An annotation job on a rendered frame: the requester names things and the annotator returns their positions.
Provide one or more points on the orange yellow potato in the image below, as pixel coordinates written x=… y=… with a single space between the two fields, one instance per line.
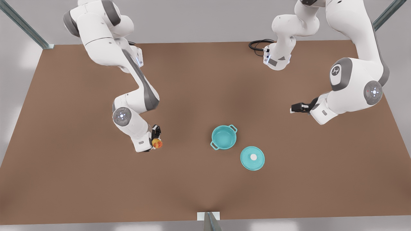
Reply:
x=157 y=143

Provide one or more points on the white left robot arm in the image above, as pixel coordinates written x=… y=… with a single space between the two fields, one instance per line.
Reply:
x=353 y=80

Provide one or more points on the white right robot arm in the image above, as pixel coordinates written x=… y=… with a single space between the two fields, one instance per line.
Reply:
x=135 y=96

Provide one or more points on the teal pot lid white knob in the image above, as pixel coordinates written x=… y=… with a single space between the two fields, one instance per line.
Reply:
x=252 y=158

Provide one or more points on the teal pot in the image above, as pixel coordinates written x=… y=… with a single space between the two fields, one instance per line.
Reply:
x=224 y=137

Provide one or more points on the silver frame post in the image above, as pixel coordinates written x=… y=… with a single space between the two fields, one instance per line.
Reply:
x=209 y=221
x=22 y=24
x=388 y=12

